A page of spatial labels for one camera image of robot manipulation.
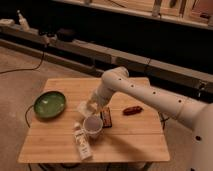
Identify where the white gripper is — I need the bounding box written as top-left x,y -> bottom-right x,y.
86,87 -> 114,116

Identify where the white sponge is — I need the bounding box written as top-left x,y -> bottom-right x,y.
77,101 -> 96,117

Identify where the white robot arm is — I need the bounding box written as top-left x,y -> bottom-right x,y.
86,67 -> 213,171

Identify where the dark chocolate bar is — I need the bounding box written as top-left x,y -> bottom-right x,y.
100,107 -> 112,128

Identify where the red sausage snack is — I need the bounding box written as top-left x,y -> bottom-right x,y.
123,106 -> 143,116

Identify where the white lotion bottle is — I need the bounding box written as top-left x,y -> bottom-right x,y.
74,122 -> 92,160

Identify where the green bowl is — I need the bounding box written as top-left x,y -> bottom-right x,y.
33,91 -> 66,119

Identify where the wooden table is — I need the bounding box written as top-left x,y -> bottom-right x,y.
18,78 -> 170,163

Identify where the black device on ledge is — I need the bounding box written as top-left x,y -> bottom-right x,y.
56,28 -> 76,42

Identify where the white spray bottle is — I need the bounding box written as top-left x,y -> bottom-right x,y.
17,11 -> 30,31

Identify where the black robot cable right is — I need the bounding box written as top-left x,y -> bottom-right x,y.
157,111 -> 172,131

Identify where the black floor cable left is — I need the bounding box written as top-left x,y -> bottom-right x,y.
0,46 -> 46,76

